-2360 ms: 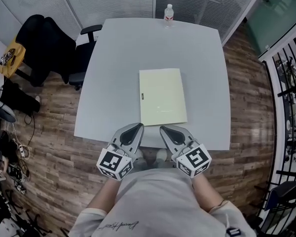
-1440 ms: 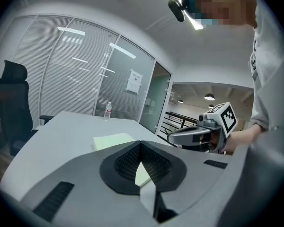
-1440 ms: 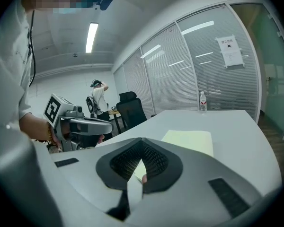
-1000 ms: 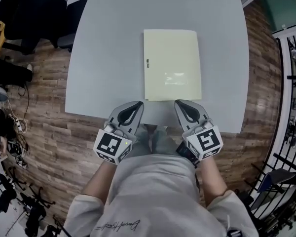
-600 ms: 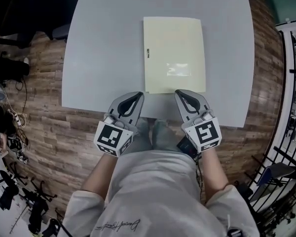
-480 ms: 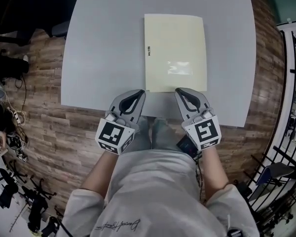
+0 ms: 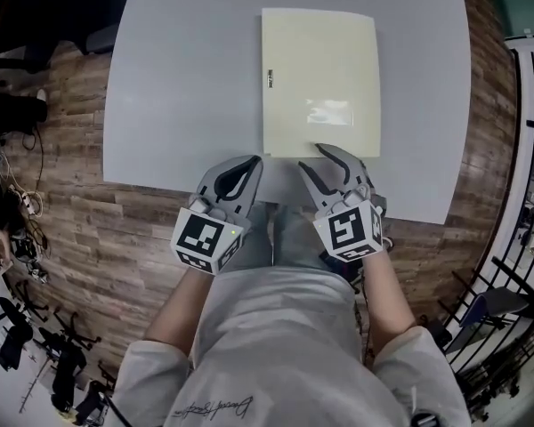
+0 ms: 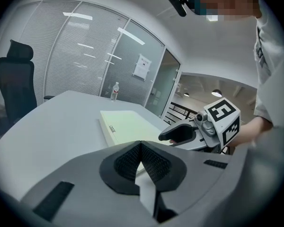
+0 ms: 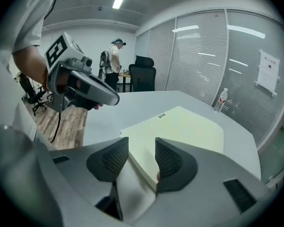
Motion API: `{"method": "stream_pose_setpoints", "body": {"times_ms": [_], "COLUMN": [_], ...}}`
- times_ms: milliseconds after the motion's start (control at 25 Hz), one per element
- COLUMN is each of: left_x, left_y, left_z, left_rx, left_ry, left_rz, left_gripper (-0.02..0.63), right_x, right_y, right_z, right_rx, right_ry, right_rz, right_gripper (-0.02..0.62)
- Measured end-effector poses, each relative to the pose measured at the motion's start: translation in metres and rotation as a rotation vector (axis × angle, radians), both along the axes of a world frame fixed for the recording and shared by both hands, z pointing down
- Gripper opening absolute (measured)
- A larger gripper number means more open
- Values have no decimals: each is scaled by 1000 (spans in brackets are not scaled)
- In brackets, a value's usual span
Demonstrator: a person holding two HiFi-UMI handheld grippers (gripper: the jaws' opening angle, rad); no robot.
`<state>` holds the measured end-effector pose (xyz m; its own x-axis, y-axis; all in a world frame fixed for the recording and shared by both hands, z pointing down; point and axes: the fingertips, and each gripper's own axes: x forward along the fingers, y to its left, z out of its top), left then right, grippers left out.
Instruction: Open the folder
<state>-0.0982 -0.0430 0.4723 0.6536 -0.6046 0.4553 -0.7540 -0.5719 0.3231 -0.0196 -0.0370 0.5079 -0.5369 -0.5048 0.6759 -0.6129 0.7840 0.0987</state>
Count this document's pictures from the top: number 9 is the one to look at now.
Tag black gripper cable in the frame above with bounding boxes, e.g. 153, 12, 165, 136
49, 111, 62, 144

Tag person's left hand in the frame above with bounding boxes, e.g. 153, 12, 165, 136
56, 67, 104, 111

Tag wooden desk with black legs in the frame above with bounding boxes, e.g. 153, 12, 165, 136
117, 71, 131, 92

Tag black swivel office chair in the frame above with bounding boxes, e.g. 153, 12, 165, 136
19, 73, 48, 116

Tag clear plastic water bottle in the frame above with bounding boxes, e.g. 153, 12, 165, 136
213, 87, 229, 113

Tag brown beaded bracelet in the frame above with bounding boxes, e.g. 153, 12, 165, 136
42, 66, 51, 92

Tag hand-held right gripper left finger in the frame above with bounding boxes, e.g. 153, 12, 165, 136
49, 137, 130, 207

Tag black high-back office chair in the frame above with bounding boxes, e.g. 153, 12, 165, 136
128, 55, 157, 92

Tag person's left forearm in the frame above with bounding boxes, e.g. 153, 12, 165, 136
12, 45, 49, 92

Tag black cable on shirt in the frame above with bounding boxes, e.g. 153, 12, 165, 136
44, 0, 62, 19

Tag white paper notice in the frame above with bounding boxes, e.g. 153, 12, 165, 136
256, 49, 281, 97

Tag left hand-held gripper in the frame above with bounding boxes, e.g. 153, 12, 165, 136
44, 32, 120, 113

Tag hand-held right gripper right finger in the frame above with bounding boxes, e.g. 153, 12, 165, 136
132, 137, 273, 226

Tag person's white shirt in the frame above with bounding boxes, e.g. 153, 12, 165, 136
0, 0, 62, 75

